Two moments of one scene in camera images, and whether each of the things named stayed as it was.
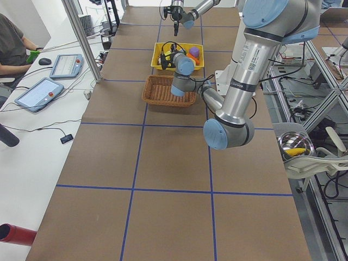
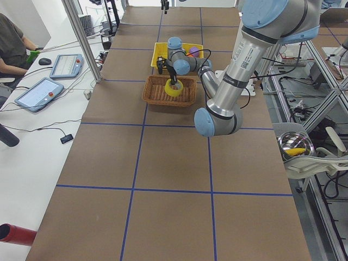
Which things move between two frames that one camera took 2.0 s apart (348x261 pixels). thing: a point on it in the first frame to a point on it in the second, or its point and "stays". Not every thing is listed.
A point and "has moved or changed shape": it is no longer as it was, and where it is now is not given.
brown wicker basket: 157,91 stays
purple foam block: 194,51 stays
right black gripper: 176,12 to 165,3
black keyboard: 87,23 stays
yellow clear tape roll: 168,57 has moved or changed shape
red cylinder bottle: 10,233 stays
